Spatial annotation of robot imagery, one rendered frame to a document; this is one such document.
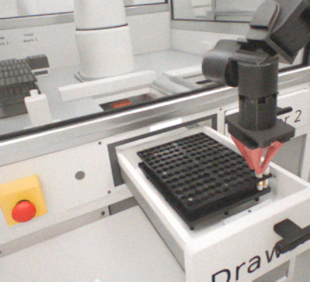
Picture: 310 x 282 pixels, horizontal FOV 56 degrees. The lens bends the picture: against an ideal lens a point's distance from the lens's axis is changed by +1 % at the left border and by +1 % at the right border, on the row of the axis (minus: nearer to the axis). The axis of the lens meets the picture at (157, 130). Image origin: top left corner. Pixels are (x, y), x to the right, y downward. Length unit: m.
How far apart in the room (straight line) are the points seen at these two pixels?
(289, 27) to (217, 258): 0.32
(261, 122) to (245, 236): 0.17
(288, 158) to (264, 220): 0.63
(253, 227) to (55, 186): 0.41
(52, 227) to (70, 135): 0.23
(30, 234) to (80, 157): 0.21
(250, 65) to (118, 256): 0.42
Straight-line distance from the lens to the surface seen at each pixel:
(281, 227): 0.44
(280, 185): 0.60
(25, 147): 0.61
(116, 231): 0.66
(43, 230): 0.72
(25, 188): 0.59
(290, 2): 0.45
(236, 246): 0.42
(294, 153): 1.06
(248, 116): 0.46
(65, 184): 0.65
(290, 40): 0.46
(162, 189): 0.57
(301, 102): 0.93
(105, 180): 0.67
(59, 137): 0.60
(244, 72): 0.44
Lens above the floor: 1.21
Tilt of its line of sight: 25 degrees down
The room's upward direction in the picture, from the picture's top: 5 degrees counter-clockwise
